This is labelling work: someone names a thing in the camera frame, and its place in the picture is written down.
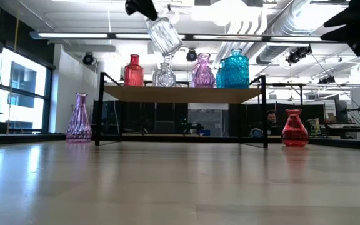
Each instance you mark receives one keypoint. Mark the clear round swirl glass vase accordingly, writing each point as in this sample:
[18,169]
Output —
[164,76]

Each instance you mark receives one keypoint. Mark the purple twisted glass vase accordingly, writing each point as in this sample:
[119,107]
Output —
[203,72]

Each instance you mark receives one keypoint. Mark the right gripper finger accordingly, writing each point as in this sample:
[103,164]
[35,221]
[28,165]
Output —
[342,37]
[348,19]

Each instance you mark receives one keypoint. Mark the silver ventilation duct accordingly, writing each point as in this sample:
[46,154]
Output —
[280,31]

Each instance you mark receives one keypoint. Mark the purple faceted cone glass vase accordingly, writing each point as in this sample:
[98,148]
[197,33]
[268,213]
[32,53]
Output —
[79,122]

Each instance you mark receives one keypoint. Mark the red ribbed glass bottle vase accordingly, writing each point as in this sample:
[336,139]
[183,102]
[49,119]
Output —
[133,73]

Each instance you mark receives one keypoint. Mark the red bulb-shaped glass vase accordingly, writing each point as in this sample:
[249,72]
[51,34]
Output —
[295,131]

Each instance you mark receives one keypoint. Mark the black ceiling spotlight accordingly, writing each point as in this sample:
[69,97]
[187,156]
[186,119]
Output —
[88,58]
[298,54]
[191,55]

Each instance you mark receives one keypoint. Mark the black window frame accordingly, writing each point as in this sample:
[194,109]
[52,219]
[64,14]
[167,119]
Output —
[49,93]

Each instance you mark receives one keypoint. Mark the person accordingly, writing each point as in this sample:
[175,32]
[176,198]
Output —
[272,120]

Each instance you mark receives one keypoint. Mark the black metal rig frame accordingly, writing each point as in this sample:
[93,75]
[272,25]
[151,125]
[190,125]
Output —
[27,139]

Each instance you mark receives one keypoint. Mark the large teal textured glass jar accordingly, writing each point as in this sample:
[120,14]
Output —
[219,76]

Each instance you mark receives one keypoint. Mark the blue white round object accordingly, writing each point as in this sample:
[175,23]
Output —
[256,132]

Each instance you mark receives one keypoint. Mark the teal glass bottle vase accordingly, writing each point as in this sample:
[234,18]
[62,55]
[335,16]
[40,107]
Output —
[237,70]

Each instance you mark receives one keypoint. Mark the clear ribbed glass jar vase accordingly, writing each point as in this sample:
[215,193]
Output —
[164,36]

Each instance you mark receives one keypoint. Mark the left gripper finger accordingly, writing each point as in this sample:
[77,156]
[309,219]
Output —
[144,7]

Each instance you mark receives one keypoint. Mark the wooden shelf black metal frame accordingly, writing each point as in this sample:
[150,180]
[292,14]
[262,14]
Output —
[183,94]

